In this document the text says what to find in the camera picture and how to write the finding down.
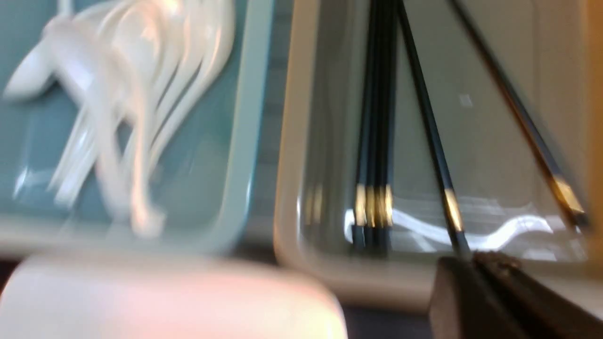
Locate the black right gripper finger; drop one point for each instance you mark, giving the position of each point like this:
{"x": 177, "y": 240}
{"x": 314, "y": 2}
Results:
{"x": 489, "y": 296}

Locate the black chopstick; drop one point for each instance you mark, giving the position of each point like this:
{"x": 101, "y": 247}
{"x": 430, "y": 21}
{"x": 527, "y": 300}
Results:
{"x": 448, "y": 196}
{"x": 565, "y": 196}
{"x": 386, "y": 55}
{"x": 360, "y": 228}

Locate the large white square plate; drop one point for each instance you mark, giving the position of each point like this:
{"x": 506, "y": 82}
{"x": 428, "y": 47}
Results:
{"x": 165, "y": 301}

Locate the brown plastic bin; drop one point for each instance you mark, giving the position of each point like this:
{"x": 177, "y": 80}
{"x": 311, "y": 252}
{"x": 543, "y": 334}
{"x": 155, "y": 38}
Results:
{"x": 504, "y": 200}

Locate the teal plastic bin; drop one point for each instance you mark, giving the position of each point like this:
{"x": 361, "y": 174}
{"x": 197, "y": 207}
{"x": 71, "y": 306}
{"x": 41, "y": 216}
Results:
{"x": 203, "y": 180}

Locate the white spoon top of pile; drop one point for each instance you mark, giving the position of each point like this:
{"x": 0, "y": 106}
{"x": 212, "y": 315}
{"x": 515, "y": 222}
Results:
{"x": 68, "y": 52}

